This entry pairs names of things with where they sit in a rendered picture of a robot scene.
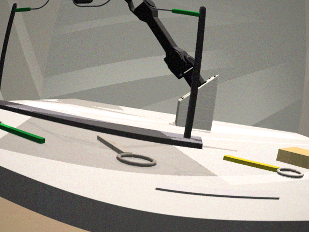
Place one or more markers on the tan rectangular block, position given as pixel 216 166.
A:
pixel 294 156

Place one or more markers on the green rectangular bar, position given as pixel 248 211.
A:
pixel 22 134

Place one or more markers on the grey loop with yellow handle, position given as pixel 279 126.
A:
pixel 265 166

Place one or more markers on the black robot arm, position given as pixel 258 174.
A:
pixel 177 59

